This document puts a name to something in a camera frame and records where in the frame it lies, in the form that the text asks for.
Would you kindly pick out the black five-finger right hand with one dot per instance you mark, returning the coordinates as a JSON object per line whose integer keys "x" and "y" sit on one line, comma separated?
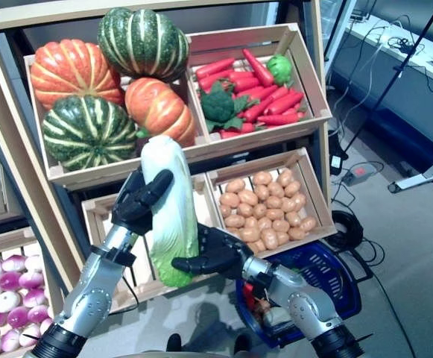
{"x": 223, "y": 257}

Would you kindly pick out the black five-finger left hand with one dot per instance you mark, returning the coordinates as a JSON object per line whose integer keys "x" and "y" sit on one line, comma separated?
{"x": 134, "y": 209}

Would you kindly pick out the white green napa cabbage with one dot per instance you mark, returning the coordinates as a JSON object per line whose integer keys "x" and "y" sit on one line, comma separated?
{"x": 171, "y": 209}

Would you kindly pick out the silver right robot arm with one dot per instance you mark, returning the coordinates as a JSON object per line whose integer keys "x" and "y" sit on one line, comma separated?
{"x": 305, "y": 306}

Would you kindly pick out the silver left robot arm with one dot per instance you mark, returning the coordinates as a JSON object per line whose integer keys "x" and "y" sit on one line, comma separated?
{"x": 89, "y": 294}

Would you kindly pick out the blue plastic shopping basket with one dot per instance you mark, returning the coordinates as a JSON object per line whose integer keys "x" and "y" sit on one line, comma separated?
{"x": 331, "y": 276}

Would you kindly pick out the red bell pepper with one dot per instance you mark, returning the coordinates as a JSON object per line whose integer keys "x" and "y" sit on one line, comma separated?
{"x": 248, "y": 292}

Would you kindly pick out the light wooden slat crate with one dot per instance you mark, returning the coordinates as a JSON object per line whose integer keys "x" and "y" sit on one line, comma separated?
{"x": 305, "y": 71}
{"x": 0, "y": 242}
{"x": 322, "y": 201}
{"x": 100, "y": 169}
{"x": 93, "y": 223}

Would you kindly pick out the tan potato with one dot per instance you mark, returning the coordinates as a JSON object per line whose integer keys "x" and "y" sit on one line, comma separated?
{"x": 296, "y": 233}
{"x": 270, "y": 238}
{"x": 262, "y": 178}
{"x": 291, "y": 188}
{"x": 260, "y": 192}
{"x": 247, "y": 197}
{"x": 229, "y": 200}
{"x": 235, "y": 185}
{"x": 307, "y": 223}
{"x": 262, "y": 304}
{"x": 285, "y": 177}

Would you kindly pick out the pale white vegetable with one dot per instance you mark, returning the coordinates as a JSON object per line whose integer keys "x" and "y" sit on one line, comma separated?
{"x": 277, "y": 316}

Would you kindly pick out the green striped pumpkin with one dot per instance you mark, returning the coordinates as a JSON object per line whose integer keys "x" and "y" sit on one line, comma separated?
{"x": 89, "y": 132}
{"x": 143, "y": 44}

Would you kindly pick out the oblong orange pumpkin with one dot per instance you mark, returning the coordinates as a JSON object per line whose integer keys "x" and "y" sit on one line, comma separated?
{"x": 160, "y": 112}

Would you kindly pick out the dark green leafy broccoli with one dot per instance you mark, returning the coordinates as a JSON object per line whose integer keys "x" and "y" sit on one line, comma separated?
{"x": 218, "y": 106}

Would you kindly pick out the round orange ribbed pumpkin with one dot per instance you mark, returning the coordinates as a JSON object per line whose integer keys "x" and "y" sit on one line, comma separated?
{"x": 74, "y": 74}

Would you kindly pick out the white stand foot bar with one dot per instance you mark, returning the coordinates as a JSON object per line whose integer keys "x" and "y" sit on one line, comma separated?
{"x": 425, "y": 175}

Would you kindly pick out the white counter table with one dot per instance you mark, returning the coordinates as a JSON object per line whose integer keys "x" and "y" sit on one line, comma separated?
{"x": 406, "y": 85}

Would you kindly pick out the black tripod stand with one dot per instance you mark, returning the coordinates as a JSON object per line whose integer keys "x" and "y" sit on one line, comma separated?
{"x": 398, "y": 72}

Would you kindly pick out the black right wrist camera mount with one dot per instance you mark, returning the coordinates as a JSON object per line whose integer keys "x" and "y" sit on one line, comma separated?
{"x": 262, "y": 279}

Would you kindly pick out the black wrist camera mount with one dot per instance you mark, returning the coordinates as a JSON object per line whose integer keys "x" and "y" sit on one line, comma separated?
{"x": 121, "y": 257}
{"x": 262, "y": 279}

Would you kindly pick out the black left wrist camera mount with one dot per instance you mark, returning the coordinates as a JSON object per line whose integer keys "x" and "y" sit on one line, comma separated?
{"x": 121, "y": 257}

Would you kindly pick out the grey power strip red switch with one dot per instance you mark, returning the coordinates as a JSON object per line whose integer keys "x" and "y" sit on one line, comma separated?
{"x": 357, "y": 174}

